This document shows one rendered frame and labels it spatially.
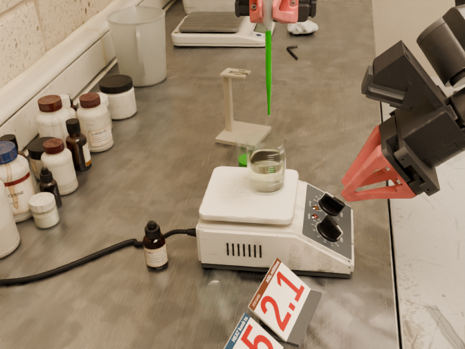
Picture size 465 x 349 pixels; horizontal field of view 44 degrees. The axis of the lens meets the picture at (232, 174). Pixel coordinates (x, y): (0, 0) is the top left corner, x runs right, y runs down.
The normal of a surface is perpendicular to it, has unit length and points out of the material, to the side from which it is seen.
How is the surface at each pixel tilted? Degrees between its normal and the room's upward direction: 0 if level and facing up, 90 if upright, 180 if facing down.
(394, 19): 90
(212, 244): 90
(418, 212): 0
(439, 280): 0
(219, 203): 0
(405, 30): 90
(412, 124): 40
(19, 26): 90
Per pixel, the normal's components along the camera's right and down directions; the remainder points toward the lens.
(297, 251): -0.16, 0.52
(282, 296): 0.55, -0.54
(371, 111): -0.04, -0.85
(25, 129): 0.98, 0.06
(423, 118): -0.66, -0.69
